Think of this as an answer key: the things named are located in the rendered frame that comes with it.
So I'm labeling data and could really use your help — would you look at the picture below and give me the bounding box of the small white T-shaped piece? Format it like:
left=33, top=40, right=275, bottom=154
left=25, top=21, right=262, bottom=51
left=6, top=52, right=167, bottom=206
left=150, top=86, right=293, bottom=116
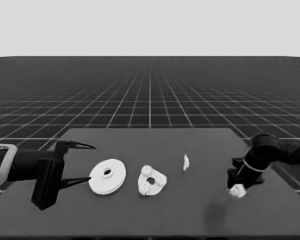
left=182, top=153, right=191, bottom=172

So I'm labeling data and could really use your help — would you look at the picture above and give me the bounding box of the white round carrier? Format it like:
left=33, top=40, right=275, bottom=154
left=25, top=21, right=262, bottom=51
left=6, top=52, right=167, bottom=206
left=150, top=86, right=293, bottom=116
left=137, top=164, right=168, bottom=197

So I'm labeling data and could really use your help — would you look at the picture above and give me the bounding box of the large thick white disc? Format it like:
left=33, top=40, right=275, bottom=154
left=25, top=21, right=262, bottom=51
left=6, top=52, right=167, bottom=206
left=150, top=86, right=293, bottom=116
left=88, top=158, right=127, bottom=196

